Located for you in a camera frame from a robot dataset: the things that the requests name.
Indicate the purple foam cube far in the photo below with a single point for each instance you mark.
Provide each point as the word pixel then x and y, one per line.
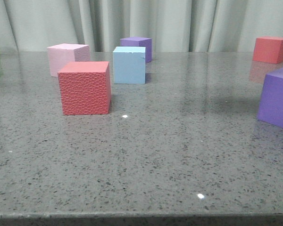
pixel 139 42

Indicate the purple foam cube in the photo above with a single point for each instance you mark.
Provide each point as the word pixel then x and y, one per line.
pixel 139 42
pixel 271 102

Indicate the purple foam cube near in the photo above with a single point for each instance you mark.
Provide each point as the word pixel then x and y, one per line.
pixel 271 102

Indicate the red textured foam cube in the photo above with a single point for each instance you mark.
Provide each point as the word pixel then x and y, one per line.
pixel 85 88

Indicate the red foam cube far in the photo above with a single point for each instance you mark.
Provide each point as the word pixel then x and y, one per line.
pixel 268 49

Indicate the grey curtain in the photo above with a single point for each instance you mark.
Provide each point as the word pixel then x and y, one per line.
pixel 173 25

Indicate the pink foam cube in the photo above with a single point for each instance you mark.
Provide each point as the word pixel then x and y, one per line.
pixel 61 54

